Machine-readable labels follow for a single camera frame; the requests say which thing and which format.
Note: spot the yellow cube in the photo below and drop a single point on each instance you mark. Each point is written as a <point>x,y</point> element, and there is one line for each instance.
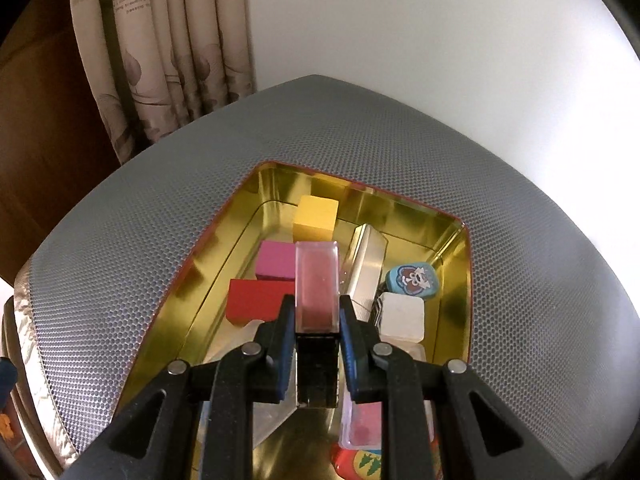
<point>315,217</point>

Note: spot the brown wooden door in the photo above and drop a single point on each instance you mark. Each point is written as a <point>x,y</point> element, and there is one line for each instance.
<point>45,135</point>

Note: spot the magenta block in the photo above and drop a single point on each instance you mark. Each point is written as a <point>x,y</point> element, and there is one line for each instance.
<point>275,260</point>

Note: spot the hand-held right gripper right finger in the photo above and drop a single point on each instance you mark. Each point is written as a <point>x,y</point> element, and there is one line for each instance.
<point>352,360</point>

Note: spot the brown and beige block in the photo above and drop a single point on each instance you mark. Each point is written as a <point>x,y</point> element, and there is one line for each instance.
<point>317,285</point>

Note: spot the red rounded block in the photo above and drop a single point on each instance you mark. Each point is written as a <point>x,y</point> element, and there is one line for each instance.
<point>357,466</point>

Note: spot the red tin box gold interior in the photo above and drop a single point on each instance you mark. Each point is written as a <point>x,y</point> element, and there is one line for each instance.
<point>280,190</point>

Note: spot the blue cartoon eraser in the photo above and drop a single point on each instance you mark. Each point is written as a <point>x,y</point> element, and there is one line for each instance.
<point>410,282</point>

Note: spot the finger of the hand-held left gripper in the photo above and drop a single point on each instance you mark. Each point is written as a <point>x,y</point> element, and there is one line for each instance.
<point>6,377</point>

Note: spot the white cube zigzag side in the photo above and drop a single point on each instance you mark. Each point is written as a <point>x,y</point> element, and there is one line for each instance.
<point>402,317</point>

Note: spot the gold rectangular bar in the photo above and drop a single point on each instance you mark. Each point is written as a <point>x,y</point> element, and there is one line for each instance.
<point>367,265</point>

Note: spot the beige printed curtain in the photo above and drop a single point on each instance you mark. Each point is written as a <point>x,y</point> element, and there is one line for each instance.
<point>150,60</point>

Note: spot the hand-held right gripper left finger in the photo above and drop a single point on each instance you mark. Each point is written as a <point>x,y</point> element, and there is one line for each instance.
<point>282,355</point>

